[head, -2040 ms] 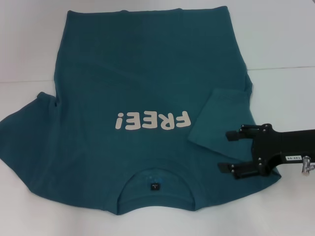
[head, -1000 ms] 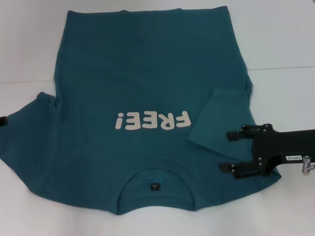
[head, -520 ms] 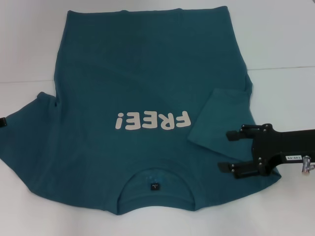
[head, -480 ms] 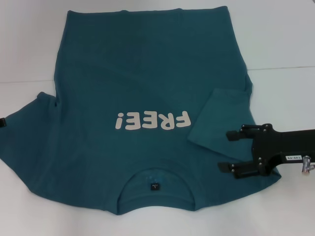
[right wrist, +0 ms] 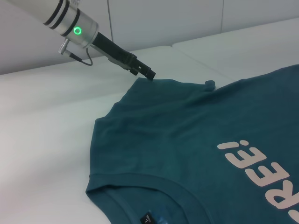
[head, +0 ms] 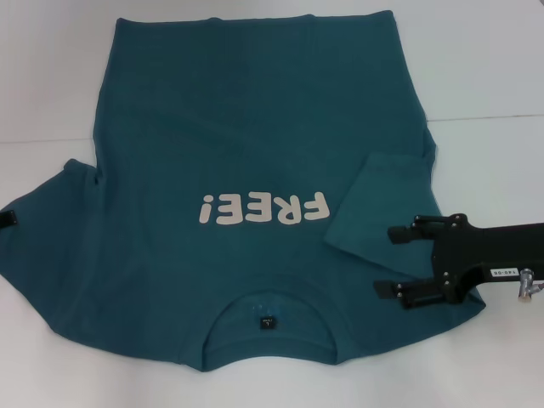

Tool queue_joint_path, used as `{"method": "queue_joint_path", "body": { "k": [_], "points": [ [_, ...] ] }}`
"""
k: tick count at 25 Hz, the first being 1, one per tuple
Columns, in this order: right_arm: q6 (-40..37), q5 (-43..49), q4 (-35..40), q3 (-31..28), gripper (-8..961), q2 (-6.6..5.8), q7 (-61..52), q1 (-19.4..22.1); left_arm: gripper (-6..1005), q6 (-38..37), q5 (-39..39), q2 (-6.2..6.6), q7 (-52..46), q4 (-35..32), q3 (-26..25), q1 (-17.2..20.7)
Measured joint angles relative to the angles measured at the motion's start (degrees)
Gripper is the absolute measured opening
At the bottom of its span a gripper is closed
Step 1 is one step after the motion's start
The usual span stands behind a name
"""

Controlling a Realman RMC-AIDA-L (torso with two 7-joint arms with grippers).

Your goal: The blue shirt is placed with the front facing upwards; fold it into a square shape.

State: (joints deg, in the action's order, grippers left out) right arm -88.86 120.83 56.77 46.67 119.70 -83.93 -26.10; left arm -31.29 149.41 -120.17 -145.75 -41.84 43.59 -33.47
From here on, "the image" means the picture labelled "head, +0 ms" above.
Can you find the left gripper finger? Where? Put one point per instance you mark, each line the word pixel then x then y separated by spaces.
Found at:
pixel 7 219

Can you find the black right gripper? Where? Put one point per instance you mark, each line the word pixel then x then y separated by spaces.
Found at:
pixel 476 251

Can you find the teal blue FREE t-shirt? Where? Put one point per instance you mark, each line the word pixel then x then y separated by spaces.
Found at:
pixel 255 127

